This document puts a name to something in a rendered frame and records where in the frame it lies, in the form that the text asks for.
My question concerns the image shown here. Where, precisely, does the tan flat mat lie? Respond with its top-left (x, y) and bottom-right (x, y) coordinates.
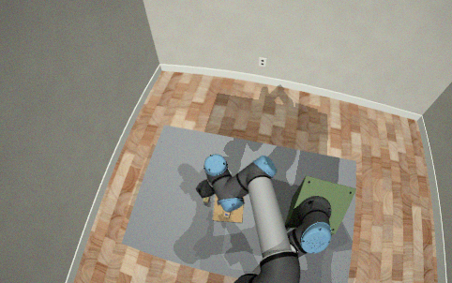
top-left (213, 195), bottom-right (244, 223)

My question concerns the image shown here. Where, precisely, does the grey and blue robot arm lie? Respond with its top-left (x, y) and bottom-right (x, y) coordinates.
top-left (204, 155), bottom-right (331, 283)

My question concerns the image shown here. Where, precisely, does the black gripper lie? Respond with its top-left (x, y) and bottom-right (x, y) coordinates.
top-left (196, 179), bottom-right (215, 198)

